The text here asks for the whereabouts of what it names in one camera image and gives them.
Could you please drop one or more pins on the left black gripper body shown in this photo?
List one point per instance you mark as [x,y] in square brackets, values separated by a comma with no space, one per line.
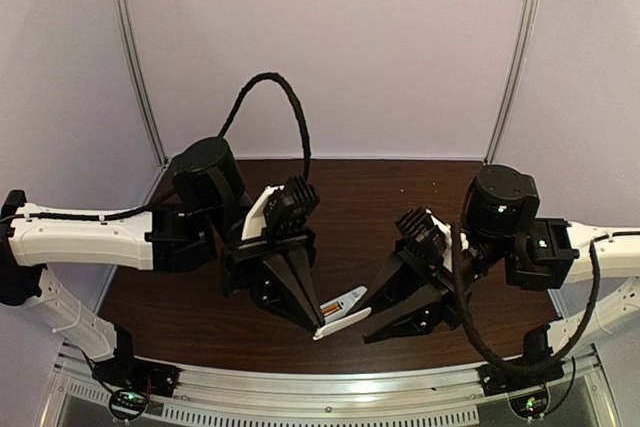
[270,251]

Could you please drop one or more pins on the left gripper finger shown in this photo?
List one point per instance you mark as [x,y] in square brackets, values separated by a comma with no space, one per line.
[302,286]
[277,297]

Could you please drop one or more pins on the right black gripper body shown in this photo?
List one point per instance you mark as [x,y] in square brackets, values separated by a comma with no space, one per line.
[430,276]

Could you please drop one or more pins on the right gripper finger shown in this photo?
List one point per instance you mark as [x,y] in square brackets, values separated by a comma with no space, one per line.
[399,286]
[417,315]

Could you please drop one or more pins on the orange battery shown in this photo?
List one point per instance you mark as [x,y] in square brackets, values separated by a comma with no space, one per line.
[330,308]

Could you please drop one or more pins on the white remote control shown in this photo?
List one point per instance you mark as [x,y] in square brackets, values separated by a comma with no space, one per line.
[353,315]

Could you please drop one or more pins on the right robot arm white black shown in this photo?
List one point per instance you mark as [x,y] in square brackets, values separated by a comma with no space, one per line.
[551,253]

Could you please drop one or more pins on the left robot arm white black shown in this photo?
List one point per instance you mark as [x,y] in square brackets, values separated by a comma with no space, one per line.
[160,236]

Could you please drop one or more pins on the right circuit board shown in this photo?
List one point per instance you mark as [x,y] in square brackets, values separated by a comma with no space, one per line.
[530,405]

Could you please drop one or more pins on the circuit board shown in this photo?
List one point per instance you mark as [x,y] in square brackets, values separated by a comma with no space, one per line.
[127,405]
[530,405]

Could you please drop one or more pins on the left circuit board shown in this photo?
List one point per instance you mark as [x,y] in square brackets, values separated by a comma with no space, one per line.
[127,405]

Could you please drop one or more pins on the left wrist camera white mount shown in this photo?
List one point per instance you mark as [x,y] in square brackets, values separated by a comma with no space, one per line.
[281,210]

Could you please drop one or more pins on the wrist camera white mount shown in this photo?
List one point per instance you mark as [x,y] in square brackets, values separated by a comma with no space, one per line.
[426,238]
[281,210]

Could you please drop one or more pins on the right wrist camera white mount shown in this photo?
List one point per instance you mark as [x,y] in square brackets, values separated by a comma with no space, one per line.
[426,238]

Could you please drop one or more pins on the front aluminium rail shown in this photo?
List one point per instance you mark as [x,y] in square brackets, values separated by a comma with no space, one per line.
[451,396]

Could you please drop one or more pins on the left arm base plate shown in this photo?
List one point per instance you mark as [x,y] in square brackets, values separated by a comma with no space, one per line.
[143,376]

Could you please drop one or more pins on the left aluminium corner post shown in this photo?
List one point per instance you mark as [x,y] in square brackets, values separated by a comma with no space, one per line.
[134,65]

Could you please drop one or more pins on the aluminium corner post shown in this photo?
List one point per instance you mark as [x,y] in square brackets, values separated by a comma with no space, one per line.
[526,24]
[134,65]

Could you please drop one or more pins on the right aluminium corner post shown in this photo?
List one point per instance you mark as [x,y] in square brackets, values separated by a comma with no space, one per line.
[526,24]

